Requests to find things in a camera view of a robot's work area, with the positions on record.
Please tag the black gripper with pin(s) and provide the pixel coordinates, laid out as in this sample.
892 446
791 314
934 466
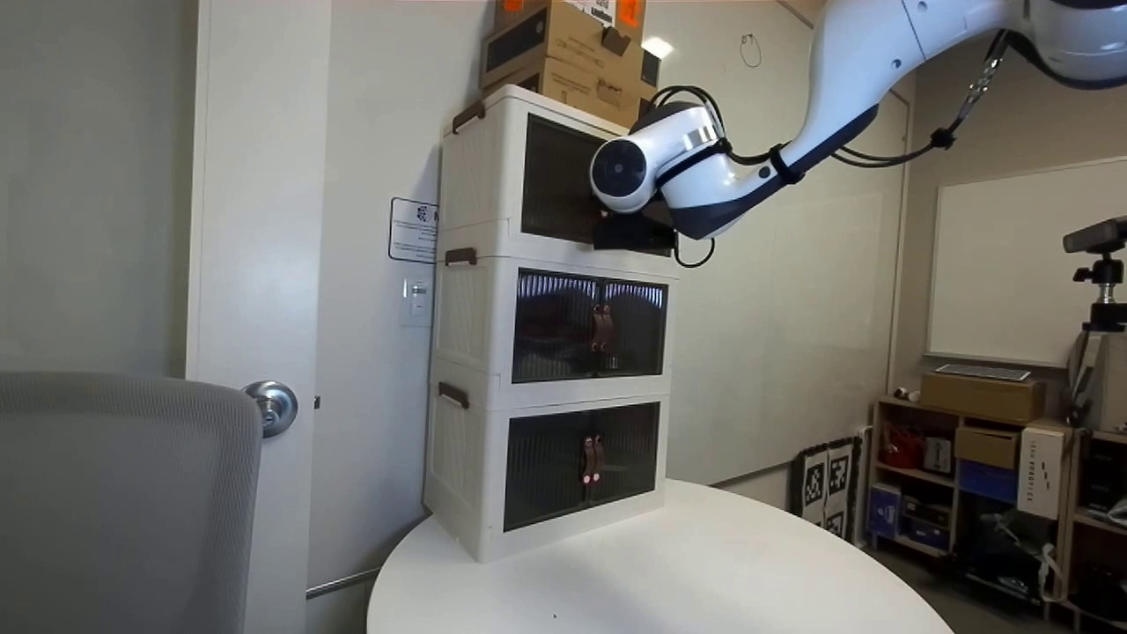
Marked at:
640 235

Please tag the smoked ribbed cabinet door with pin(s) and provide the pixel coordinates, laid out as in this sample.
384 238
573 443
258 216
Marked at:
629 452
550 177
640 328
550 328
539 469

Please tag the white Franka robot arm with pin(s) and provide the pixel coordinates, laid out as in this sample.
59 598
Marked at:
868 73

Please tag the white stackable cabinet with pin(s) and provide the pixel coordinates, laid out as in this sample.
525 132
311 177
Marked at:
479 187
463 469
471 320

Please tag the brown cardboard box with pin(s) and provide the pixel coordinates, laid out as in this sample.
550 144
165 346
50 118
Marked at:
574 48

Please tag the black white marker board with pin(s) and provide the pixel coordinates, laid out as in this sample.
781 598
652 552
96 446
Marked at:
834 487

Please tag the red shelf item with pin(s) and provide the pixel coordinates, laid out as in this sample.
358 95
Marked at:
904 449

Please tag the white whiteboard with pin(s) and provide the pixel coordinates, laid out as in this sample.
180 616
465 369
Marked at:
1009 268

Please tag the flat cardboard box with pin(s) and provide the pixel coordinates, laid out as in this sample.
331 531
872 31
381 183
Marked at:
979 398

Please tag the white room door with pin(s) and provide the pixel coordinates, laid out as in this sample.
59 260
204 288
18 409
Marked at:
258 235

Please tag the wooden shelf unit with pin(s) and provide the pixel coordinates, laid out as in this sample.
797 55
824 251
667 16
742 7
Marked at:
952 477

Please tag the silver door knob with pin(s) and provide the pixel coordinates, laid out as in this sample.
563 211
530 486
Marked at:
271 407

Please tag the small cardboard box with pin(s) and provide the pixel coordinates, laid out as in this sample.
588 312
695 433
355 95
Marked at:
988 446

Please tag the blue storage bin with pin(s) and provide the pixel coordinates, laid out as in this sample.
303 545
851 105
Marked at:
988 486

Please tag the white box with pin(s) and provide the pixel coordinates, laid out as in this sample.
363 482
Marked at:
1040 469

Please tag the dark shelf unit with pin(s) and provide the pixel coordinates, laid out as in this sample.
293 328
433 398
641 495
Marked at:
1098 552

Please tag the grey office chair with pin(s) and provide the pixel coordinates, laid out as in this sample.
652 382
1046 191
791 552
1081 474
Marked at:
116 504

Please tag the white wall sign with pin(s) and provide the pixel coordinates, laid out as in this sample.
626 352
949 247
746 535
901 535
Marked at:
415 231

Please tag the white wall switch plate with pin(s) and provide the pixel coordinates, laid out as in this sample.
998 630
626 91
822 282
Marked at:
415 302

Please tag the black camera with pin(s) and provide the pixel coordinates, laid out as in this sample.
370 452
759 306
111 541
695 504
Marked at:
1098 235

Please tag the black camera tripod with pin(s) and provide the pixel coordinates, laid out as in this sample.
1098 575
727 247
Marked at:
1104 306

